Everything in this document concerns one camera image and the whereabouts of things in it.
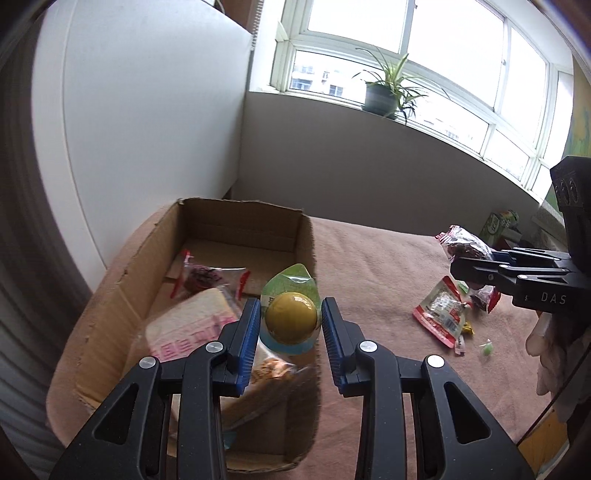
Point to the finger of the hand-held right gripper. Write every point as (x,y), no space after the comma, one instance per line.
(531,257)
(480,274)

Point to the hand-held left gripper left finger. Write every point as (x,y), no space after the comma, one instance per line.
(249,341)

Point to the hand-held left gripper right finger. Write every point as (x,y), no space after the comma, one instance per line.
(332,341)

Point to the clear red-edged dried fruit packet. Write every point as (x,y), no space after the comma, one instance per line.
(203,276)
(466,247)

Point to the yellow egg snack packet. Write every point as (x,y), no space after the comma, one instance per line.
(291,318)

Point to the clear bread packet pink print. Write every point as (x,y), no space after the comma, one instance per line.
(194,323)

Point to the cardboard box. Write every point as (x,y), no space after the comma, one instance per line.
(240,230)

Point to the person's right hand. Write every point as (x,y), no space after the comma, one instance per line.
(554,369)

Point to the clear packet with orange snack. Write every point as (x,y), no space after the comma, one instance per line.
(277,369)

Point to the green printed carton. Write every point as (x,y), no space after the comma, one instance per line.
(496,224)

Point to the red and white snack packet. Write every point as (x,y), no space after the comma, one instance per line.
(441,311)

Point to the small yellow candy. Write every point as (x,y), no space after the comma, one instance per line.
(468,328)

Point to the small red white candy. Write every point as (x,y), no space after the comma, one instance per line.
(459,346)

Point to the small green wrapped candy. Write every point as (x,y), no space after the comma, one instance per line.
(486,350)

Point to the potted spider plant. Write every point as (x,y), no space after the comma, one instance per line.
(381,99)

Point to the white ribbed radiator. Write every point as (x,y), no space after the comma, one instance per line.
(23,369)

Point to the white cabinet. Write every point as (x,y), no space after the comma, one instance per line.
(138,138)

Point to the yellow green wall poster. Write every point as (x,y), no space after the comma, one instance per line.
(581,129)

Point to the white window frame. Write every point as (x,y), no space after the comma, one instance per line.
(505,69)

